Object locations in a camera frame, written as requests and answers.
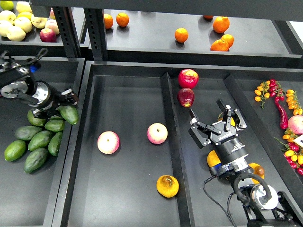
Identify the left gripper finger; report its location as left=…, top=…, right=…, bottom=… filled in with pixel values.
left=32, top=108, right=62, bottom=120
left=60, top=87, right=79, bottom=105

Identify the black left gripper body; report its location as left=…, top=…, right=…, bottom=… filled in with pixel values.
left=30, top=81, right=61, bottom=110

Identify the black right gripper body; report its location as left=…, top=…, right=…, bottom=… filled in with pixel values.
left=210, top=131, right=248, bottom=165

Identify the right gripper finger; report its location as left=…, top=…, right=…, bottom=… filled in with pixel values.
left=188, top=110, right=217, bottom=148
left=216, top=99, right=247, bottom=131

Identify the dark green avocado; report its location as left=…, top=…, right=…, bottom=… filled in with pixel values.
left=57, top=105, right=79, bottom=125

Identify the yellow pear stem up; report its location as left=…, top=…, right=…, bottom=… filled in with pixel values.
left=156, top=175, right=179, bottom=198

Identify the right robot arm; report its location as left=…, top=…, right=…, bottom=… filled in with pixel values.
left=189, top=99, right=303, bottom=227

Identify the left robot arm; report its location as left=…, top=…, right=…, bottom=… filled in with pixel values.
left=0, top=48, right=79, bottom=119

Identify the green avocado top left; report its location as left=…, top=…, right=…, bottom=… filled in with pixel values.
left=27, top=110, right=46, bottom=127

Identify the green avocado second row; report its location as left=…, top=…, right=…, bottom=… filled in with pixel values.
left=45, top=119, right=65, bottom=132

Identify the yellow pear left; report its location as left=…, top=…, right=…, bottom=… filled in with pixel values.
left=206, top=150, right=221, bottom=167

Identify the green avocado centre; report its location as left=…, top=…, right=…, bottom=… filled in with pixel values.
left=28, top=130, right=54, bottom=151

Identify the dark avocado left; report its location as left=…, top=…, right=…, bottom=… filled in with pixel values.
left=15, top=125, right=43, bottom=141

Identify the green avocado right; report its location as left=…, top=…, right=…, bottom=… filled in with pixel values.
left=48, top=132, right=63, bottom=156

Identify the yellow pear lower right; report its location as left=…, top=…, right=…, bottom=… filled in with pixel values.
left=249, top=163, right=265, bottom=179

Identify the green avocado bottom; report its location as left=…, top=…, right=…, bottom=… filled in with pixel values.
left=24, top=148, right=49, bottom=173

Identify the bright green avocado far left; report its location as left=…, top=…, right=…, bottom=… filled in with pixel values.
left=4, top=140, right=27, bottom=161

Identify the orange cherry tomato bunch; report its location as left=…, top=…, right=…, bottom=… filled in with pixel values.
left=254, top=80, right=270, bottom=108

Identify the dark red apple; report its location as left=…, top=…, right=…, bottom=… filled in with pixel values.
left=177, top=88, right=195, bottom=107

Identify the pink apple centre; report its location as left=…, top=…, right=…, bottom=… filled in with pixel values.
left=147, top=122, right=168, bottom=145

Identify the pink apple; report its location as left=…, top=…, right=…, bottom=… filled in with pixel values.
left=147, top=122, right=168, bottom=145
left=97, top=131, right=120, bottom=155

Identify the bright red apple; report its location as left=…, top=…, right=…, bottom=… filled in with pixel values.
left=178, top=69, right=199, bottom=89

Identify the red cherry tomato bunch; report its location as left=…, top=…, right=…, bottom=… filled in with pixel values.
left=269, top=79, right=285, bottom=102

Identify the red chili pepper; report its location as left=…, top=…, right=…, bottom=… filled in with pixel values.
left=275, top=96, right=288, bottom=130

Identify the pink apple left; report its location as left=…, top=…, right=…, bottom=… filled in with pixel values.
left=97, top=131, right=120, bottom=155

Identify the red apple on shelf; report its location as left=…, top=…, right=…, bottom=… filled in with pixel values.
left=39, top=28, right=57, bottom=43

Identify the orange front right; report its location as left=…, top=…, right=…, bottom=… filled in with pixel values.
left=210, top=39, right=229, bottom=52

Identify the mixed cherry tomatoes lower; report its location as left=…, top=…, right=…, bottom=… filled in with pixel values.
left=275, top=128, right=303, bottom=176

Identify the orange tomato bunch right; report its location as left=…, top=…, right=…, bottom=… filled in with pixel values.
left=286, top=89, right=303, bottom=115

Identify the pink peach right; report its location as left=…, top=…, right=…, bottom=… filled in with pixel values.
left=288, top=115, right=303, bottom=135

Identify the white label card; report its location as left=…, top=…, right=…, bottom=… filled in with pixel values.
left=293, top=135, right=303, bottom=148

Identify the orange small right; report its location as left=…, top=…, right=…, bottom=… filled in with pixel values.
left=221, top=34, right=234, bottom=48

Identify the pale yellow apple front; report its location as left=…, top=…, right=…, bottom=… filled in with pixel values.
left=6, top=26, right=26, bottom=42

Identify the pale peach on shelf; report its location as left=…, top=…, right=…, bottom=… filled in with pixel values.
left=45, top=19, right=60, bottom=35

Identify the yellow apple with stem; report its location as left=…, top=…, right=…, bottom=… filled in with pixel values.
left=30, top=14, right=48, bottom=29

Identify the black centre tray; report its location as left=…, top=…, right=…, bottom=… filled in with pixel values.
left=52, top=62, right=303, bottom=227

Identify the black tray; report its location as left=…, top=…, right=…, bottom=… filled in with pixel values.
left=0, top=57, right=85, bottom=227
left=52, top=62, right=303, bottom=227

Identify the black left tray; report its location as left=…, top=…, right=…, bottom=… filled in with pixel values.
left=0, top=57, right=85, bottom=227

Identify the black shelf post left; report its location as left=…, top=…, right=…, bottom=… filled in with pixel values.
left=53, top=6, right=81, bottom=58

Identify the black shelf post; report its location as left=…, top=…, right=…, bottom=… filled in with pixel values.
left=53, top=6, right=81, bottom=58
left=84, top=8, right=108, bottom=61

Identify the black shelf post right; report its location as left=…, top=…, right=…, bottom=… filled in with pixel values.
left=84, top=8, right=108, bottom=61

